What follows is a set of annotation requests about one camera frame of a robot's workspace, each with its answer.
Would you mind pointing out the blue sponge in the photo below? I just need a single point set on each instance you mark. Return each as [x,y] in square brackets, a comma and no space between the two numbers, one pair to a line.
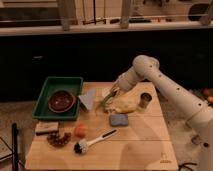
[118,120]

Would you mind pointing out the green plastic tray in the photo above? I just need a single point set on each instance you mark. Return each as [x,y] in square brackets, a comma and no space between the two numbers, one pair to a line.
[72,85]

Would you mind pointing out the black stand left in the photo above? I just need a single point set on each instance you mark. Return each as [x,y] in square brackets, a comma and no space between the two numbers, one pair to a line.
[15,158]

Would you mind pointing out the yellow banana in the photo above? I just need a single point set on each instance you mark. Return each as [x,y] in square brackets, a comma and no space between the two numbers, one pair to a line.
[125,109]

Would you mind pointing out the green pepper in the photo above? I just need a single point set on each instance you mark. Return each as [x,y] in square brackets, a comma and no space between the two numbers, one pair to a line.
[103,102]

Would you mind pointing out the white paper cup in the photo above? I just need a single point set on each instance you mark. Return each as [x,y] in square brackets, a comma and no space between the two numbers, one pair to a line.
[106,94]

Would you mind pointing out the dark red grape bunch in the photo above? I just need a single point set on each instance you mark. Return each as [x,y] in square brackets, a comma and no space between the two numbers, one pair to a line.
[56,140]

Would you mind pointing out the small wooden block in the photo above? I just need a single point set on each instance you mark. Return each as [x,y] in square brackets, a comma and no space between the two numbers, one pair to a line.
[46,127]

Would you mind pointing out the brown wooden bowl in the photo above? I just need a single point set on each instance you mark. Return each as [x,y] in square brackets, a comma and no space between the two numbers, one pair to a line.
[61,101]

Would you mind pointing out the orange tomato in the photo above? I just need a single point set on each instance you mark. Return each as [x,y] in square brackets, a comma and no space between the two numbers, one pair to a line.
[80,131]

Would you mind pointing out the metal cup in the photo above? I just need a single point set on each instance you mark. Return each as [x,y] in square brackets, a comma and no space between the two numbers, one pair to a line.
[145,99]

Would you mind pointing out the white dish brush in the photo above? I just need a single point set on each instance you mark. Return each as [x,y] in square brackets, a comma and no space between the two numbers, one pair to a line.
[82,146]

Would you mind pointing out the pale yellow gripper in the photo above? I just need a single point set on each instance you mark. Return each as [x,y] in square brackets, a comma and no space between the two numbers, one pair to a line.
[115,87]

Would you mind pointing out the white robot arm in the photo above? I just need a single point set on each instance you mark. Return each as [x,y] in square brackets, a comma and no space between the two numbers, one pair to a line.
[198,113]

